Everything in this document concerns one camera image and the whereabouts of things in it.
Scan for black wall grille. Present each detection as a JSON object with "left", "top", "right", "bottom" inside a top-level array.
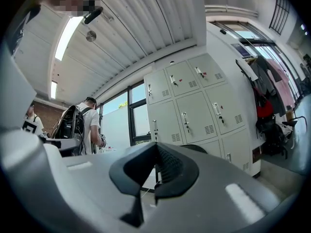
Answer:
[{"left": 268, "top": 0, "right": 292, "bottom": 36}]

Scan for long ceiling light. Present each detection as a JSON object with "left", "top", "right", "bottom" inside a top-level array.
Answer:
[{"left": 54, "top": 15, "right": 85, "bottom": 62}]

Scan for white garment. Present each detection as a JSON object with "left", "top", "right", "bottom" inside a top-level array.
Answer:
[{"left": 235, "top": 58, "right": 259, "bottom": 82}]

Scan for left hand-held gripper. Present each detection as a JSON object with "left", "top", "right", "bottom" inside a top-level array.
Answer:
[{"left": 21, "top": 119, "right": 82, "bottom": 158}]

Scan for person's black clothed body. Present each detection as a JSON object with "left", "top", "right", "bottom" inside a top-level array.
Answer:
[{"left": 4, "top": 5, "right": 42, "bottom": 55}]

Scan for grey garment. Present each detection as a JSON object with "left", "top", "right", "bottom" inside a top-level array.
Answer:
[{"left": 250, "top": 55, "right": 277, "bottom": 97}]

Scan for purple poster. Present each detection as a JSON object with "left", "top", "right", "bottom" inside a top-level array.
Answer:
[{"left": 230, "top": 42, "right": 251, "bottom": 58}]

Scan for black head-worn camera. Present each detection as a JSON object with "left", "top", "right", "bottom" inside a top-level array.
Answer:
[{"left": 83, "top": 6, "right": 104, "bottom": 25}]

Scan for black framed window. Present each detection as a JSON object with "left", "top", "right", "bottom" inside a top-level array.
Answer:
[{"left": 96, "top": 81, "right": 152, "bottom": 147}]

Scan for white ceiling pipes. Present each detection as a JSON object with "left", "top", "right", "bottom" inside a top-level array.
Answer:
[{"left": 205, "top": 4, "right": 259, "bottom": 18}]

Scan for pink garment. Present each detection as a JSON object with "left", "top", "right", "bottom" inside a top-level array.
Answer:
[{"left": 266, "top": 58, "right": 296, "bottom": 109}]

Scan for black armrest chair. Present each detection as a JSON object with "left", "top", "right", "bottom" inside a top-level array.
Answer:
[{"left": 281, "top": 115, "right": 307, "bottom": 129}]

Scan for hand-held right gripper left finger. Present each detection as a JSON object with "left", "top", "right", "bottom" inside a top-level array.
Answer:
[{"left": 59, "top": 141, "right": 159, "bottom": 233}]

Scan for white bag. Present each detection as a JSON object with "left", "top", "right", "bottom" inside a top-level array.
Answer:
[{"left": 276, "top": 121, "right": 294, "bottom": 137}]

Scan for red bag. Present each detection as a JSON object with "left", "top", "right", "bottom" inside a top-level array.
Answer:
[{"left": 252, "top": 87, "right": 275, "bottom": 119}]

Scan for grey metal locker cabinet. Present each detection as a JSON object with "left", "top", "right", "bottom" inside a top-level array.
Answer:
[{"left": 143, "top": 53, "right": 266, "bottom": 178}]

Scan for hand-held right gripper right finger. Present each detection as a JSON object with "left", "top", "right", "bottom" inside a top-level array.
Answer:
[{"left": 144, "top": 141, "right": 298, "bottom": 233}]

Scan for short ceiling light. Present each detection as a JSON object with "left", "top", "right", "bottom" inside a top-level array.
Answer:
[{"left": 50, "top": 80, "right": 58, "bottom": 100}]

